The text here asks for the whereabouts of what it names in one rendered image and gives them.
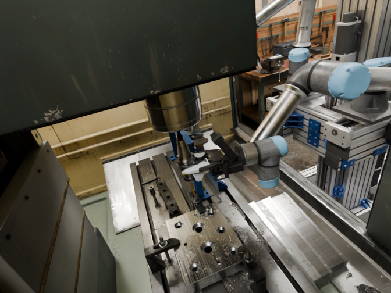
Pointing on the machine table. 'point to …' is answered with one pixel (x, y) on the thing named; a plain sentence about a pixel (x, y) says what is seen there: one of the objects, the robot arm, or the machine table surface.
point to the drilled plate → (206, 279)
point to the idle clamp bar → (167, 198)
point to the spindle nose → (174, 110)
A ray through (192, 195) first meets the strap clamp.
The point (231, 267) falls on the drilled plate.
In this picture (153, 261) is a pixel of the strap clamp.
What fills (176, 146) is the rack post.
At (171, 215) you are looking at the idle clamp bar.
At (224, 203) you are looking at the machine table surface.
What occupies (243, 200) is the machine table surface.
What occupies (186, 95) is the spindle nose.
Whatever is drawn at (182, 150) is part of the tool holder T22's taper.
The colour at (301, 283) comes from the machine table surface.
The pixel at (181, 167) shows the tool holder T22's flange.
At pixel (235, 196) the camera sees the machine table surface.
